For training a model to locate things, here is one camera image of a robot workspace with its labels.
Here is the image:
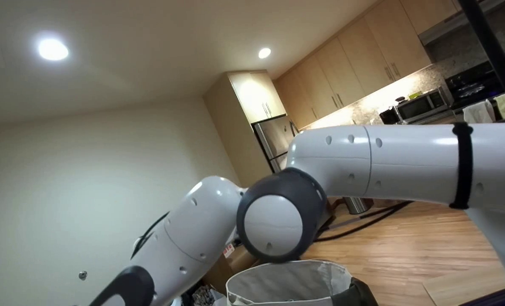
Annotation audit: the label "stainless steel refrigerator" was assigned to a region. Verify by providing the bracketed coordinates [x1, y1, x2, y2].
[252, 116, 298, 172]

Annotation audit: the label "light wood kitchen cabinets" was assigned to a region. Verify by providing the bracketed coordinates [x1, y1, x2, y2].
[204, 0, 459, 184]

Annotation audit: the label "small round ceiling light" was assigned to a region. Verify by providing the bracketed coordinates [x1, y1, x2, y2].
[257, 48, 272, 60]

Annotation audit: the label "black vertical pole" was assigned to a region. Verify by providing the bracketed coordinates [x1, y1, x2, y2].
[457, 0, 505, 90]

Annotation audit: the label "black floor cable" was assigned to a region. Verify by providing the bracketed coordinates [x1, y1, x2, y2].
[315, 201, 413, 243]

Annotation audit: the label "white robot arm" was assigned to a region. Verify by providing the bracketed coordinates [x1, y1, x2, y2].
[90, 122, 505, 306]

